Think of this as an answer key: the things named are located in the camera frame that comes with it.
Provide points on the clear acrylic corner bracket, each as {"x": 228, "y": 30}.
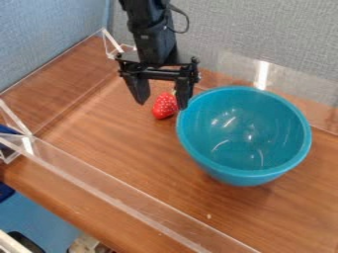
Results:
{"x": 118, "y": 46}

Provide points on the black white object below table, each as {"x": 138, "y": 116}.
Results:
{"x": 9, "y": 245}

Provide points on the blue plastic bowl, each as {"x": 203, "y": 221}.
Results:
{"x": 245, "y": 135}

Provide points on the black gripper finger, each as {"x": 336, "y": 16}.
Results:
{"x": 138, "y": 88}
{"x": 183, "y": 91}

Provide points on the clear acrylic back barrier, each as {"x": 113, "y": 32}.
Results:
{"x": 311, "y": 93}

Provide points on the clear acrylic barrier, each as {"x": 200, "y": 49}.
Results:
{"x": 311, "y": 93}
{"x": 120, "y": 215}

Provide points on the red strawberry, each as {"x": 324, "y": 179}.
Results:
{"x": 164, "y": 106}

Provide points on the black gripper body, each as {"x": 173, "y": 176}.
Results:
{"x": 156, "y": 60}

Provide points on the clear acrylic front barrier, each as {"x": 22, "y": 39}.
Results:
{"x": 120, "y": 215}

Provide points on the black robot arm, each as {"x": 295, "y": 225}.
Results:
{"x": 153, "y": 22}

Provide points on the clear acrylic left bracket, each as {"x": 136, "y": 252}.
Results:
{"x": 13, "y": 132}

